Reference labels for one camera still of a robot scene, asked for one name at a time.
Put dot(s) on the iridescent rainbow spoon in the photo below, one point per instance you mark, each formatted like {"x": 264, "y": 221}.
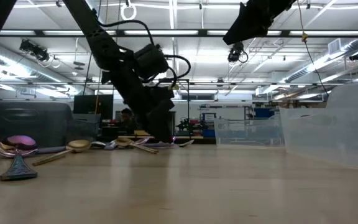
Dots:
{"x": 19, "y": 141}
{"x": 143, "y": 140}
{"x": 173, "y": 139}

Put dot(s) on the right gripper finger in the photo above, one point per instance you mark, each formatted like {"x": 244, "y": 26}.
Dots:
{"x": 247, "y": 25}

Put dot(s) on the white air vent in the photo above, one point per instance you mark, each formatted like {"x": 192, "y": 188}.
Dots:
{"x": 334, "y": 46}

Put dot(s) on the person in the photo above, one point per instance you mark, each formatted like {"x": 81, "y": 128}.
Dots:
{"x": 126, "y": 119}

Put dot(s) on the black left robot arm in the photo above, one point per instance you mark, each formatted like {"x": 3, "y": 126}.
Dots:
{"x": 98, "y": 37}

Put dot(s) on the clear plastic container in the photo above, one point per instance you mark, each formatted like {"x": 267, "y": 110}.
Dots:
{"x": 247, "y": 133}
{"x": 322, "y": 137}

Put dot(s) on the black crossbar with light strips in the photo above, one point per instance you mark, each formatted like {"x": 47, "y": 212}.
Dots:
{"x": 202, "y": 33}

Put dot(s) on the tan cardboard box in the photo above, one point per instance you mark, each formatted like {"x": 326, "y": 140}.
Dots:
{"x": 138, "y": 132}

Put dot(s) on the blue storage bin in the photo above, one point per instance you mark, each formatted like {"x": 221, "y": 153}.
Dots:
{"x": 263, "y": 112}

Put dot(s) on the black hanging camera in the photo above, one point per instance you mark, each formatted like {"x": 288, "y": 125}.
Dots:
{"x": 33, "y": 49}
{"x": 356, "y": 56}

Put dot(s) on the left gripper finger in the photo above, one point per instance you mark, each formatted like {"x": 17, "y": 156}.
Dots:
{"x": 151, "y": 126}
{"x": 165, "y": 124}

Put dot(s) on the black monitor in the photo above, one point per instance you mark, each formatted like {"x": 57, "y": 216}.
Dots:
{"x": 87, "y": 104}

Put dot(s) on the dark grey plastic bin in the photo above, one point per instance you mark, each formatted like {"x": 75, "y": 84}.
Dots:
{"x": 26, "y": 124}

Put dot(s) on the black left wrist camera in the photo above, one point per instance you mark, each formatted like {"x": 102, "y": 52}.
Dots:
{"x": 151, "y": 60}

